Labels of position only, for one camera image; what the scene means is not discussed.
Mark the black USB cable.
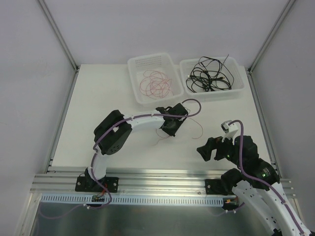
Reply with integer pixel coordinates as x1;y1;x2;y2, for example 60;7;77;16
186;71;212;93

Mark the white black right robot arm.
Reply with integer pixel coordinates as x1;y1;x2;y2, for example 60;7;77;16
196;136;314;236

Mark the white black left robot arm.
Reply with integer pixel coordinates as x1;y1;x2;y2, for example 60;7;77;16
85;103;189;191

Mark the white left plastic basket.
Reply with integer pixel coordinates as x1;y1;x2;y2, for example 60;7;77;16
127;53;184;106

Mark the white plastic basket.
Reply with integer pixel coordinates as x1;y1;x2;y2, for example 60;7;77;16
127;53;184;106
179;55;246;101

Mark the white right plastic basket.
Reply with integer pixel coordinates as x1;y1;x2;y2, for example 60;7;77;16
179;55;246;101

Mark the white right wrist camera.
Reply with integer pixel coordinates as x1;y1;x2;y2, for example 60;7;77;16
221;120;239;142

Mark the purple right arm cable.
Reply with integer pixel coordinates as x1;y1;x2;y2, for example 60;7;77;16
209;119;306;234

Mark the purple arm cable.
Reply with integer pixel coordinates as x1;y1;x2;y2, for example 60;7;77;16
209;119;306;234
39;98;202;219

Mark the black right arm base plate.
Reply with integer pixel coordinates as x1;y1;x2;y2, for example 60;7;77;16
205;179;234;196

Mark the aluminium mounting rail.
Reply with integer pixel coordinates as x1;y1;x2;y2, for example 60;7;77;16
31;168;296;197

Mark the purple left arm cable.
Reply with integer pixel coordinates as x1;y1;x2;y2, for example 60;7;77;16
39;98;202;219

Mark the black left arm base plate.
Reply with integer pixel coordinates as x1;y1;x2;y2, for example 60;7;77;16
75;176;119;193

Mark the white slotted cable duct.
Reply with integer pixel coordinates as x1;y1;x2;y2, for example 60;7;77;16
41;194;224;207

